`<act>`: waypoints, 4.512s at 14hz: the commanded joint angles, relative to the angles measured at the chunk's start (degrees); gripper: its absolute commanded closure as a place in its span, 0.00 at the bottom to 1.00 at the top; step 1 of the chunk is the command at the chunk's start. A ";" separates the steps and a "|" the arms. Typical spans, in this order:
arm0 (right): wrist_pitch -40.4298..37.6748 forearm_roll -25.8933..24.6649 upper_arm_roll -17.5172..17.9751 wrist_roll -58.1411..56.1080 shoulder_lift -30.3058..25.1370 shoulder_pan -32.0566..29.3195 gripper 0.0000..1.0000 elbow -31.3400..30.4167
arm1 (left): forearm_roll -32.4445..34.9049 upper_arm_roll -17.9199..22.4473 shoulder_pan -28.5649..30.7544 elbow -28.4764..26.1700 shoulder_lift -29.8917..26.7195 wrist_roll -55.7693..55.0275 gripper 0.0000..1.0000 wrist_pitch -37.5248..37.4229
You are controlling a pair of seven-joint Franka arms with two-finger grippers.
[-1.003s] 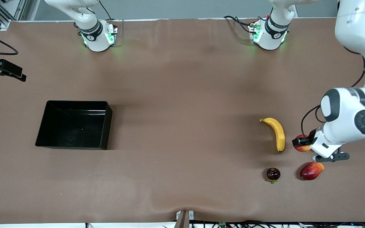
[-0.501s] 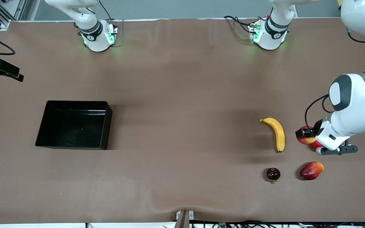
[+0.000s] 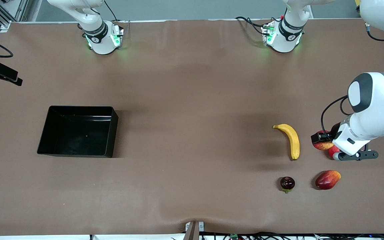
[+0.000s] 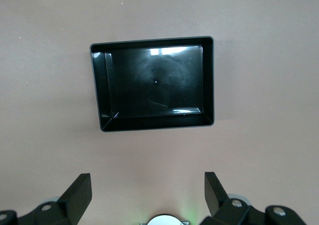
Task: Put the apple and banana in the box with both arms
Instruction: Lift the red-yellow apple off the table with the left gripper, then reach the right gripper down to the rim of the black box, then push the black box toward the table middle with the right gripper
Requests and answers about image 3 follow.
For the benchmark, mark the red yellow apple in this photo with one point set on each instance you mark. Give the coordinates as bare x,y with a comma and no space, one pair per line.
323,146

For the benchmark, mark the black plastic box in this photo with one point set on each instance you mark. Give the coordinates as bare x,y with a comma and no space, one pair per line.
78,133

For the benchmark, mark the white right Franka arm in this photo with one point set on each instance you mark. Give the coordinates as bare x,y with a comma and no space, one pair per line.
102,41

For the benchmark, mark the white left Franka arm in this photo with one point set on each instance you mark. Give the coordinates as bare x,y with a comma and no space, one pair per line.
378,100

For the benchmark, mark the yellow banana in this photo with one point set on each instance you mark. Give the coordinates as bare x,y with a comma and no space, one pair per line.
292,138

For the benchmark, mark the red round fruit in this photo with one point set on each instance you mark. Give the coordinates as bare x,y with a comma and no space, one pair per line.
333,151

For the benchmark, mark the red yellow mango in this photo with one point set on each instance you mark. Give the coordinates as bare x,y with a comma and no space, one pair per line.
327,180

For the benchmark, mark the dark purple mangosteen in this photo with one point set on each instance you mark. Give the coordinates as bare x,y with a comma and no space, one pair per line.
287,183

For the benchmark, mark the yellow and black object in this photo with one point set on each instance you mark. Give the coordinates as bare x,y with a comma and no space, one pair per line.
357,3

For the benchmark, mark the table cover mat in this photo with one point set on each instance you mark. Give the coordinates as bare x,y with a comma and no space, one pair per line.
192,83

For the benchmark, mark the aluminium extrusion frame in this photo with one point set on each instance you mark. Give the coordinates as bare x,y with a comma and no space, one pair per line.
17,10

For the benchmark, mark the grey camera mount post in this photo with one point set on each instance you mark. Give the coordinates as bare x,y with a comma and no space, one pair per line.
193,233

